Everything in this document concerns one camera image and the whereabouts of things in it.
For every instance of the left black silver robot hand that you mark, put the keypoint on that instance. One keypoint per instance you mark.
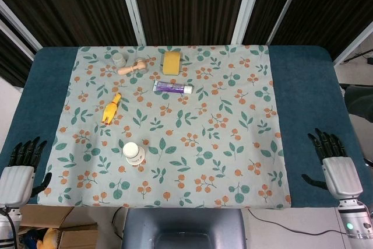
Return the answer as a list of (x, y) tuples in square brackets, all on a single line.
[(16, 185)]

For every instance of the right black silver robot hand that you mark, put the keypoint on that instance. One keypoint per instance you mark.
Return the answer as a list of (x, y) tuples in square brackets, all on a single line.
[(341, 176)]

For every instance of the white paper cup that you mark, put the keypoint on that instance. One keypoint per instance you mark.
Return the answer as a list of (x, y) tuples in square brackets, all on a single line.
[(131, 151)]

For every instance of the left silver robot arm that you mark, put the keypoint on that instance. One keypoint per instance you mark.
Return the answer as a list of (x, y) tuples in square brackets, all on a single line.
[(6, 231)]

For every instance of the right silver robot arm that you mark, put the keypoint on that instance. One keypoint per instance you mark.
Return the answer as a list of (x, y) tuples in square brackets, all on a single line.
[(354, 220)]

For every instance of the yellow plush toy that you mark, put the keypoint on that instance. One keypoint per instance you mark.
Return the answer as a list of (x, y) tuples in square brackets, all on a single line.
[(48, 238)]

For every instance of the cardboard box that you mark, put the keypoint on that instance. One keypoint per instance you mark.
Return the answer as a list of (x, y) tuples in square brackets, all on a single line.
[(75, 234)]

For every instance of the black chair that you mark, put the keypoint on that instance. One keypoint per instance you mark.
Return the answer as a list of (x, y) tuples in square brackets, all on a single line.
[(360, 100)]

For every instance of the teal table cover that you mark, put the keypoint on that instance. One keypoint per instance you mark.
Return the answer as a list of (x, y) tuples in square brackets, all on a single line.
[(309, 100)]

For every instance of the yellow rubber chicken toy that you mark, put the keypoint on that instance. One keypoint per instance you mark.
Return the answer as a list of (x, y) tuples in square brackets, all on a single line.
[(110, 110)]

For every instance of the wooden massager tool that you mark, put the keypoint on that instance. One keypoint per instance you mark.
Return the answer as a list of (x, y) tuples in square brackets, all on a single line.
[(128, 70)]

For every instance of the floral leaf berry tablecloth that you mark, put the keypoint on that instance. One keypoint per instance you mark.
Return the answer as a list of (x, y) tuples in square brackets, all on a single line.
[(189, 120)]

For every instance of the small grey jar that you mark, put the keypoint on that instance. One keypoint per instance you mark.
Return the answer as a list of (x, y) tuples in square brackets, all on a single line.
[(119, 59)]

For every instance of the purple white toothpaste tube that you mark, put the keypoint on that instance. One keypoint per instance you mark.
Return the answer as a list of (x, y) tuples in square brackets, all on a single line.
[(172, 87)]

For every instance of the yellow sponge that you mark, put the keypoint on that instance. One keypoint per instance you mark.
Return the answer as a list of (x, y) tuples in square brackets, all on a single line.
[(171, 63)]

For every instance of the dark partition panel white frame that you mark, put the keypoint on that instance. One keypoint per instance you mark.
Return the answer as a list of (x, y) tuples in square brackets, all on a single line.
[(189, 4), (73, 4), (262, 13), (11, 62), (329, 7)]

